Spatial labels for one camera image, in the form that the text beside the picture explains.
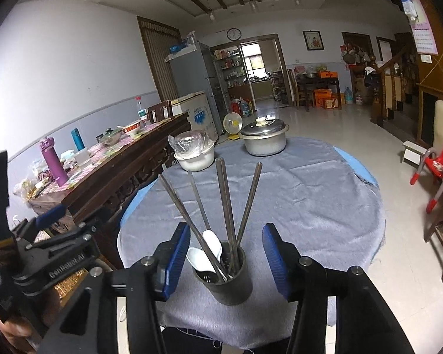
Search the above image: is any white plastic spoon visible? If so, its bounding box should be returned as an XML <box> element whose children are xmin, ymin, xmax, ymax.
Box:
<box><xmin>186</xmin><ymin>247</ymin><xmax>219</xmax><ymax>283</ymax></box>
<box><xmin>202</xmin><ymin>230</ymin><xmax>223</xmax><ymax>260</ymax></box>

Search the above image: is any dark metal chopstick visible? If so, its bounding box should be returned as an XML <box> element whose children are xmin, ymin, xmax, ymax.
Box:
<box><xmin>216</xmin><ymin>158</ymin><xmax>240</xmax><ymax>275</ymax></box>

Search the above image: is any person's left hand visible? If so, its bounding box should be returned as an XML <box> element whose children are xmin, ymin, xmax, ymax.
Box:
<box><xmin>0</xmin><ymin>317</ymin><xmax>37</xmax><ymax>354</ymax></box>

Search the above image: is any dark wooden sideboard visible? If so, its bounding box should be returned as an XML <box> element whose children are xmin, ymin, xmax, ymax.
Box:
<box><xmin>29</xmin><ymin>114</ymin><xmax>191</xmax><ymax>268</ymax></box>

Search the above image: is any purple water bottle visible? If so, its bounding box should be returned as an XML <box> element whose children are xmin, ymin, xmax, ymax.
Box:
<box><xmin>40</xmin><ymin>137</ymin><xmax>69</xmax><ymax>187</ymax></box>

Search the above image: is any teal thermos bottle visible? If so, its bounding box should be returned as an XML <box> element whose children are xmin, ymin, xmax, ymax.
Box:
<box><xmin>71</xmin><ymin>128</ymin><xmax>85</xmax><ymax>151</ymax></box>

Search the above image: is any grey table cloth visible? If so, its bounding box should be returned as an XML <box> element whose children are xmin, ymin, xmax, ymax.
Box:
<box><xmin>117</xmin><ymin>137</ymin><xmax>386</xmax><ymax>348</ymax></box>

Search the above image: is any metal utensil holder cup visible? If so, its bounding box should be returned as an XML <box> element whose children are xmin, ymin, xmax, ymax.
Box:
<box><xmin>191</xmin><ymin>240</ymin><xmax>254</xmax><ymax>306</ymax></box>

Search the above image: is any small white step stool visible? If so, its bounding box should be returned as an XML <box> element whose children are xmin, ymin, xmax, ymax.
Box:
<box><xmin>402</xmin><ymin>141</ymin><xmax>426</xmax><ymax>165</ymax></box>

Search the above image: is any red child chair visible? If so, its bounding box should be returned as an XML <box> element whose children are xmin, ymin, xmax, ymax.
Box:
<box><xmin>410</xmin><ymin>147</ymin><xmax>443</xmax><ymax>214</ymax></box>

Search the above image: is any clear bottle red cap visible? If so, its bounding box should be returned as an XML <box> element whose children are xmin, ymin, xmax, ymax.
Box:
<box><xmin>136</xmin><ymin>96</ymin><xmax>148</xmax><ymax>122</ymax></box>

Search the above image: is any white bowl with plastic bag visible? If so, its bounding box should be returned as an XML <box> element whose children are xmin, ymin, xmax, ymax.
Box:
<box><xmin>168</xmin><ymin>130</ymin><xmax>215</xmax><ymax>172</ymax></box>

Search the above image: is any aluminium pot with lid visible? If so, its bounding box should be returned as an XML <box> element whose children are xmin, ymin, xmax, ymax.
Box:
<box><xmin>240</xmin><ymin>116</ymin><xmax>289</xmax><ymax>157</ymax></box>

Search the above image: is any white chest freezer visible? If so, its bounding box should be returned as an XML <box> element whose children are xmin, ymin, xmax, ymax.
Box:
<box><xmin>171</xmin><ymin>91</ymin><xmax>218</xmax><ymax>142</ymax></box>

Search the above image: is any small yellow desk fan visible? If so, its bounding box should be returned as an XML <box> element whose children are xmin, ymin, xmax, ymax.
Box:
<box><xmin>222</xmin><ymin>112</ymin><xmax>243</xmax><ymax>141</ymax></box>

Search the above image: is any grey refrigerator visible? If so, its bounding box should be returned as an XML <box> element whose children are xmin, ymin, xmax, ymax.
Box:
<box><xmin>165</xmin><ymin>41</ymin><xmax>229</xmax><ymax>136</ymax></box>

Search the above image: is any hanging wall calendar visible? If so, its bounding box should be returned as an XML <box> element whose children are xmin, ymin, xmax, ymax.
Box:
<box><xmin>400</xmin><ymin>0</ymin><xmax>439</xmax><ymax>55</ymax></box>

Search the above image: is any framed wall picture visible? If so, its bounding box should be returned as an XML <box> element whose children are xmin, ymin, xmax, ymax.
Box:
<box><xmin>303</xmin><ymin>30</ymin><xmax>324</xmax><ymax>51</ymax></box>

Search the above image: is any round wall clock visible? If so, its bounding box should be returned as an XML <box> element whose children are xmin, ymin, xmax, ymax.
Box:
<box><xmin>226</xmin><ymin>27</ymin><xmax>242</xmax><ymax>42</ymax></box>

